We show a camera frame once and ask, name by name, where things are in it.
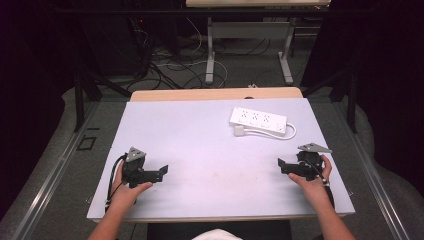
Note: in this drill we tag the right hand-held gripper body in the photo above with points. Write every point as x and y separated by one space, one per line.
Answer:
311 161

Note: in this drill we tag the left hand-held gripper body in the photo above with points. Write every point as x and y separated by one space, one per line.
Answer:
135 156

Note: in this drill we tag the person's right hand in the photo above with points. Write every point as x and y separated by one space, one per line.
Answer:
315 191

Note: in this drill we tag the person's left hand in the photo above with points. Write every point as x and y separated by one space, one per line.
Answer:
125 195

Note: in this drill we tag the pale table mat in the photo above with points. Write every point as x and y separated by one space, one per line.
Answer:
206 160

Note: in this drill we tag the white power strip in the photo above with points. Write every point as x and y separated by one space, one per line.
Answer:
258 120

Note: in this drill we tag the white power plug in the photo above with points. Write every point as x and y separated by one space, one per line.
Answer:
239 130

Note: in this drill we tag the person's dark lap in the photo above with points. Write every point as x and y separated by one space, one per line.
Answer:
263 231

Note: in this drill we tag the black metal stand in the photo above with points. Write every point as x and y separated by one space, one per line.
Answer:
80 100
351 100

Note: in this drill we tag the person's white clothing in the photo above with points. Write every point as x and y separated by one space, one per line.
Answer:
216 235

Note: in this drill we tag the dark equipment cabinet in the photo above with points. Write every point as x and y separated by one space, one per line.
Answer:
113 46

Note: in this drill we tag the white desk with metal legs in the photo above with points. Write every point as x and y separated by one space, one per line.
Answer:
250 30

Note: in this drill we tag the black horizontal bar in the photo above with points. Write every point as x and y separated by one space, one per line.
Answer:
133 11

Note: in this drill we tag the metal floor rail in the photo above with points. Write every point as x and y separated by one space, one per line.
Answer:
373 180
50 180

